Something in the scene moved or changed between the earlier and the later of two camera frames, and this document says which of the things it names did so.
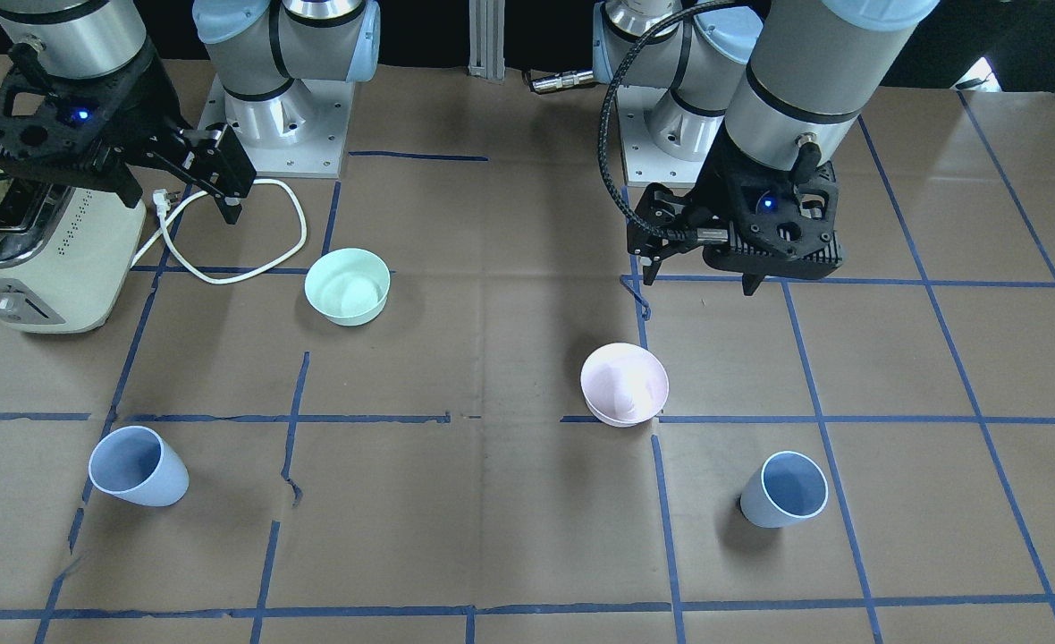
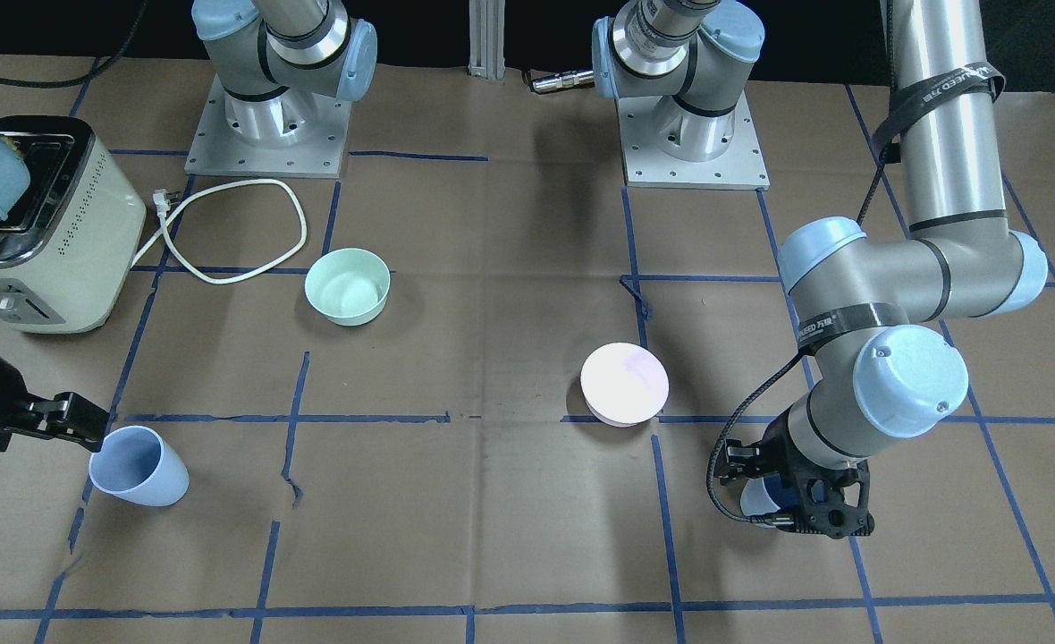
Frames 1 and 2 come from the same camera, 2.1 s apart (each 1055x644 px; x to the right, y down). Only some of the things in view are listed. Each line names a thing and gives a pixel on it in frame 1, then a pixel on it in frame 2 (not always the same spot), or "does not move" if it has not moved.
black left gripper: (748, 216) -> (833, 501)
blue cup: (788, 486) does not move
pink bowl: (623, 385) does not move
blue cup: (139, 465) does not move
